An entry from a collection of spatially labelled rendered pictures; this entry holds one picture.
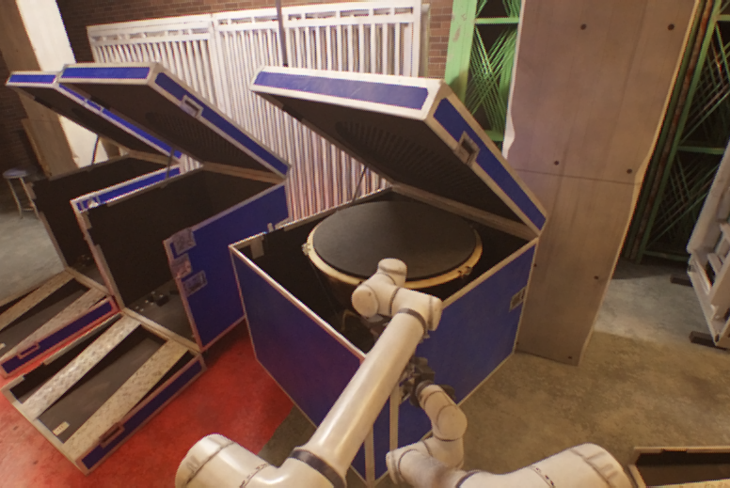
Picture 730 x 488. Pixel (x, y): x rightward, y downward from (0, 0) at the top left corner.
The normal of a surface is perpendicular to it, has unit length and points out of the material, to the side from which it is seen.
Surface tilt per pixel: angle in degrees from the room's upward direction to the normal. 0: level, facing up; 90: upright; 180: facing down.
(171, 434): 0
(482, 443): 0
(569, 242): 90
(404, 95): 52
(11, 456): 0
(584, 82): 90
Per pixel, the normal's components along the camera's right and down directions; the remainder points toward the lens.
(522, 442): -0.03, -0.87
